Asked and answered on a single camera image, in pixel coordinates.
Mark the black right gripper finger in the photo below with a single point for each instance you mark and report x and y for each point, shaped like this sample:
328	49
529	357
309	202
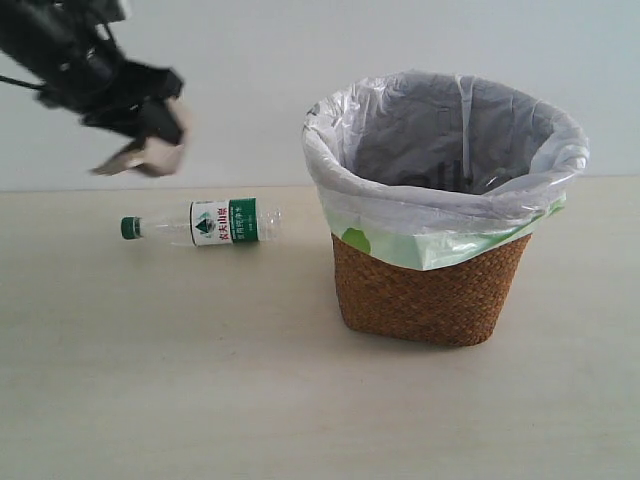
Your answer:
138	81

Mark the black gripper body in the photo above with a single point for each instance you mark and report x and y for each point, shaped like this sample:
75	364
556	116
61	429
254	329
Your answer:
87	76

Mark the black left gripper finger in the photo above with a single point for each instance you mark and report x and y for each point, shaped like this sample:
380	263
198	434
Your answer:
139	121

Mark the grey cardboard egg carton piece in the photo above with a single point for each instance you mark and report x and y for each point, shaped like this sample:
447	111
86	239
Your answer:
154	158

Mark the green label water bottle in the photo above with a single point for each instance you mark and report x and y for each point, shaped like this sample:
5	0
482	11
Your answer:
206	223

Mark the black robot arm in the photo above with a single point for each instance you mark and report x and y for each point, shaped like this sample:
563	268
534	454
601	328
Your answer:
26	25

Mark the white plastic bin liner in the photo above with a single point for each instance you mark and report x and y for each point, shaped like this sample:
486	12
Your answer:
425	171

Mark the brown woven wicker bin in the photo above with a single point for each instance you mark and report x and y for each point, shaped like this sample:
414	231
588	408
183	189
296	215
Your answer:
455	306

